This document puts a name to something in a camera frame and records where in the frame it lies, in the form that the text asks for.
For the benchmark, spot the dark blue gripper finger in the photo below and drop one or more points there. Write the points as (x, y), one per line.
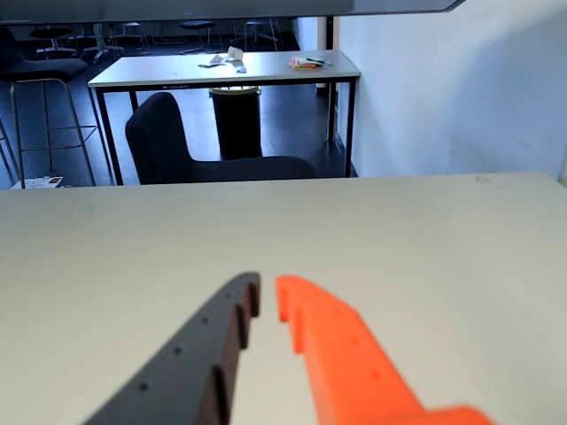
(186, 372)

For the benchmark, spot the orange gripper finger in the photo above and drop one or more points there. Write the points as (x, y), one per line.
(350, 367)

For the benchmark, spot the dark upholstered chair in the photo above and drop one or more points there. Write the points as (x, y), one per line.
(159, 141)

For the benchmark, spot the printed paper sheet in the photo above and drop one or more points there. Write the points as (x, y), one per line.
(42, 181)

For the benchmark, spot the black cylindrical trash bin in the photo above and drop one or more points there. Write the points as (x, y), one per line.
(237, 128)

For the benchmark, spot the colourful sticky notes stack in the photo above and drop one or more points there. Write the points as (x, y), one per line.
(303, 64)

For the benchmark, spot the crumpled white paper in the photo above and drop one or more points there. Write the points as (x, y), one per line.
(232, 56)

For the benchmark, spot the dark bar stool metal legs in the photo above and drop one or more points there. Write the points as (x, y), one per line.
(40, 66)

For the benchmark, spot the white table black frame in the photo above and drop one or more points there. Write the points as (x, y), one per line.
(168, 71)

